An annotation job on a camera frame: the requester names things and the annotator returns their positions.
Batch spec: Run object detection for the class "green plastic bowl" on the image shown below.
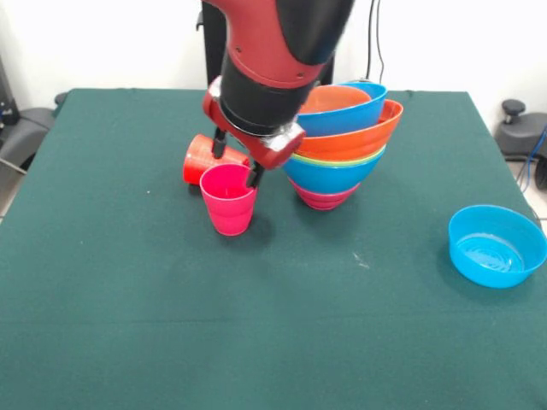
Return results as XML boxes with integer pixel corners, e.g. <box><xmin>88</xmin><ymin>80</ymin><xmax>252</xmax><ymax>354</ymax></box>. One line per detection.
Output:
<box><xmin>290</xmin><ymin>144</ymin><xmax>387</xmax><ymax>168</ymax></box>

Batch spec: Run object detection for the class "small blue flat-bottomed bowl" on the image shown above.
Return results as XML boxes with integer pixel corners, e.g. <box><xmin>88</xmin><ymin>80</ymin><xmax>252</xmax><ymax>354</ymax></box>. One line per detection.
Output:
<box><xmin>448</xmin><ymin>204</ymin><xmax>547</xmax><ymax>290</ymax></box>

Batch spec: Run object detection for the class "black stand base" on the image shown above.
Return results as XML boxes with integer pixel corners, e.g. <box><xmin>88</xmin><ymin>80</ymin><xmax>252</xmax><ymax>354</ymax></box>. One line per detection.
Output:
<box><xmin>495</xmin><ymin>98</ymin><xmax>547</xmax><ymax>161</ymax></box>
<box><xmin>0</xmin><ymin>106</ymin><xmax>56</xmax><ymax>166</ymax></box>

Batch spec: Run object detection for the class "dark green tablecloth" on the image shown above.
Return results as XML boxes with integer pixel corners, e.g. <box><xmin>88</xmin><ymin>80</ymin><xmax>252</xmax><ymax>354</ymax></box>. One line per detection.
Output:
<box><xmin>0</xmin><ymin>87</ymin><xmax>547</xmax><ymax>410</ymax></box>

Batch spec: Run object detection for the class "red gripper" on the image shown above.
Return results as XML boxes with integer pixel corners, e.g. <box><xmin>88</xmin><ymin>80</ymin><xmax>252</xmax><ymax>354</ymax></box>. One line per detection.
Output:
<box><xmin>202</xmin><ymin>76</ymin><xmax>308</xmax><ymax>190</ymax></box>

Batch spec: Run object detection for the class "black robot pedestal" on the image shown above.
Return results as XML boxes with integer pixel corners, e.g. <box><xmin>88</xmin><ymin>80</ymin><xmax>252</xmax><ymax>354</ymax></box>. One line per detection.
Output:
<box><xmin>196</xmin><ymin>0</ymin><xmax>337</xmax><ymax>91</ymax></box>

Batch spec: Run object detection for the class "pink plastic cup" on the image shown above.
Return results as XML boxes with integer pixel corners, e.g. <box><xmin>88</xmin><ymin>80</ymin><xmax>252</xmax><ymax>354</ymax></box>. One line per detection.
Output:
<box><xmin>199</xmin><ymin>163</ymin><xmax>259</xmax><ymax>237</ymax></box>

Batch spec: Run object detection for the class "black wall cable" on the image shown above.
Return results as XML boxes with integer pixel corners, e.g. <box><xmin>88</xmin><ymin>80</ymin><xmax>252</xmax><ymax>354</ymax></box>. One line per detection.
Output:
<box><xmin>358</xmin><ymin>0</ymin><xmax>386</xmax><ymax>85</ymax></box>

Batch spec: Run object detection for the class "blue cable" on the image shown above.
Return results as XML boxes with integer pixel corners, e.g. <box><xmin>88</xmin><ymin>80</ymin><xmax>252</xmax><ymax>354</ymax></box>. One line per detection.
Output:
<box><xmin>518</xmin><ymin>127</ymin><xmax>547</xmax><ymax>190</ymax></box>

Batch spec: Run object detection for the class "small orange flat-bottomed bowl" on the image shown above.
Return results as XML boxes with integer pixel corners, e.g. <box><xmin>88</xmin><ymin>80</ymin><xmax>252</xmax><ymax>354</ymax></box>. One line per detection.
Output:
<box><xmin>298</xmin><ymin>85</ymin><xmax>372</xmax><ymax>115</ymax></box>

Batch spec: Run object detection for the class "pink plastic bowl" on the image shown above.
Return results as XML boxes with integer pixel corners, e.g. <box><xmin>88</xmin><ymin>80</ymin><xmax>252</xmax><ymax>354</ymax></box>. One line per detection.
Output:
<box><xmin>288</xmin><ymin>177</ymin><xmax>362</xmax><ymax>212</ymax></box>

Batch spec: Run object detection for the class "large orange plastic bowl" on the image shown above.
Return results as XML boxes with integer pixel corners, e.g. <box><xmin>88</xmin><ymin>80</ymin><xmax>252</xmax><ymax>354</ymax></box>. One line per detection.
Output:
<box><xmin>294</xmin><ymin>98</ymin><xmax>404</xmax><ymax>162</ymax></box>

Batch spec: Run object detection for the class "red plastic cup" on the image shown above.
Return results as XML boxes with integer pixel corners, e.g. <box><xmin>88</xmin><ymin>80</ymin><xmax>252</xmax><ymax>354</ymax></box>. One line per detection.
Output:
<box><xmin>182</xmin><ymin>133</ymin><xmax>251</xmax><ymax>186</ymax></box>

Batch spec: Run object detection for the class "large blue plastic bowl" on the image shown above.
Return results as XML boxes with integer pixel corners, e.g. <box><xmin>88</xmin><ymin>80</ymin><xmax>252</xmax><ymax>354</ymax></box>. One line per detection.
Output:
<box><xmin>295</xmin><ymin>80</ymin><xmax>389</xmax><ymax>138</ymax></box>
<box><xmin>281</xmin><ymin>144</ymin><xmax>388</xmax><ymax>196</ymax></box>

